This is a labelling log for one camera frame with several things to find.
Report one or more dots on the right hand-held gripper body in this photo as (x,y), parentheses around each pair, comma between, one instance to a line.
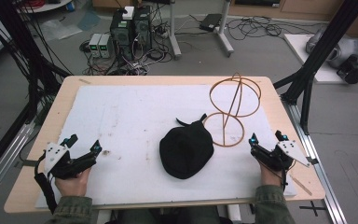
(290,151)

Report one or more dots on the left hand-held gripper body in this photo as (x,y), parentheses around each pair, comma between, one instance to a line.
(54,155)

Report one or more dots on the black knit hat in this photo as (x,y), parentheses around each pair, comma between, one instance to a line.
(186,153)

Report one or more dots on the person's right hand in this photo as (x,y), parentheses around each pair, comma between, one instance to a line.
(269,178)

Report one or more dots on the person's left hand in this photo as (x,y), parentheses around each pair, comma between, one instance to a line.
(73,183)

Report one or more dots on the thin wooden stick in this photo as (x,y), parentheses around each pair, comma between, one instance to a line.
(301,185)

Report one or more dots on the white foam mat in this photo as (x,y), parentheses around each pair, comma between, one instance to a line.
(127,121)

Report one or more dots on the white platform board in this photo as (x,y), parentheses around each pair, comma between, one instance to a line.
(301,49)

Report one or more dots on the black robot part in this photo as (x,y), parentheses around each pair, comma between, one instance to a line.
(352,71)

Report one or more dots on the grey bench power supply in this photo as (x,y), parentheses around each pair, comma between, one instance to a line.
(94,45)
(105,46)

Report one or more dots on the grey robot shell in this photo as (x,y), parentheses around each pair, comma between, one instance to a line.
(343,49)

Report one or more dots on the clear plastic sheet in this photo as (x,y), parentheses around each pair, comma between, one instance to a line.
(59,29)

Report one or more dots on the white metal stand leg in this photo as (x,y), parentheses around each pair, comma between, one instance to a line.
(174,34)
(224,31)

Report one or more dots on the black computer tower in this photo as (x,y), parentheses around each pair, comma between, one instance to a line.
(122,34)
(143,28)

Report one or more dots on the flat black box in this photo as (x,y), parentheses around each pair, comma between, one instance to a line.
(210,21)

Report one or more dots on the white round table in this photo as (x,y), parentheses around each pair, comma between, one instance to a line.
(48,6)

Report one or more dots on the white box device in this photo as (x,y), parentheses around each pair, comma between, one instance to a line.
(128,12)

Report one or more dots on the aluminium rail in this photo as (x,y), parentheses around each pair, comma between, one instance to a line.
(318,161)
(3,157)

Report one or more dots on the black metal frame post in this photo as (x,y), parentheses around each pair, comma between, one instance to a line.
(318,56)

